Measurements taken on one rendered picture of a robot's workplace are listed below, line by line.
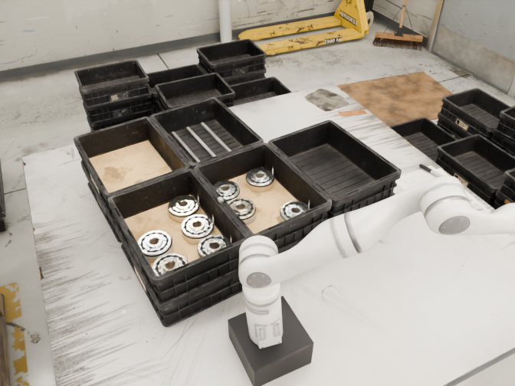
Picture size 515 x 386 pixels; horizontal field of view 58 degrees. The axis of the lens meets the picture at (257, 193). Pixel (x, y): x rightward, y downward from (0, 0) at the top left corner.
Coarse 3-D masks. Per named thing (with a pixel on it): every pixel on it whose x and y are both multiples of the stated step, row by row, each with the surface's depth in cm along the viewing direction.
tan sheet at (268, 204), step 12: (228, 180) 170; (240, 180) 170; (276, 180) 170; (252, 192) 165; (264, 192) 165; (276, 192) 165; (288, 192) 165; (264, 204) 160; (276, 204) 160; (264, 216) 155; (276, 216) 155; (252, 228) 151; (264, 228) 151
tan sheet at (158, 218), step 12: (168, 204) 160; (132, 216) 155; (144, 216) 155; (156, 216) 155; (168, 216) 155; (132, 228) 151; (144, 228) 151; (156, 228) 151; (168, 228) 151; (180, 228) 151; (216, 228) 151; (180, 240) 147; (180, 252) 143; (192, 252) 143
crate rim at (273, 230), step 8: (264, 144) 170; (240, 152) 166; (272, 152) 167; (216, 160) 163; (280, 160) 164; (296, 168) 159; (200, 176) 156; (304, 176) 156; (208, 184) 153; (312, 184) 153; (216, 192) 149; (320, 192) 149; (224, 200) 146; (328, 200) 146; (312, 208) 143; (320, 208) 144; (328, 208) 146; (296, 216) 141; (304, 216) 141; (312, 216) 143; (240, 224) 138; (280, 224) 138; (288, 224) 139; (296, 224) 141; (248, 232) 136; (264, 232) 136; (272, 232) 137
